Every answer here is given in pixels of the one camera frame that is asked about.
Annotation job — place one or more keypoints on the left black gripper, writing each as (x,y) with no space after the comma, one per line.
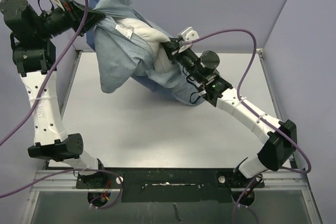
(73,12)

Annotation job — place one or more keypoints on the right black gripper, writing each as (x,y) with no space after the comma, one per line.
(172,47)

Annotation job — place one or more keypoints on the white pillow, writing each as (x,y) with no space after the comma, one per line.
(153,38)

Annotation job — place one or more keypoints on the blue pillowcase with fish print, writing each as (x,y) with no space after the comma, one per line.
(122,55)

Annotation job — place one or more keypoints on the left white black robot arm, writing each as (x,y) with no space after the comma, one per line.
(34,56)

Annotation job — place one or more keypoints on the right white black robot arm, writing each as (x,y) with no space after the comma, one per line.
(278,137)

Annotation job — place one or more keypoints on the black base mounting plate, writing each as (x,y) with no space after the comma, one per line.
(189,194)

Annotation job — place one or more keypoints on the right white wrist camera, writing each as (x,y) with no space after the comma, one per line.
(187,36)

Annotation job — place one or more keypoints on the aluminium frame rail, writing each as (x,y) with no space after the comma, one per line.
(66,180)

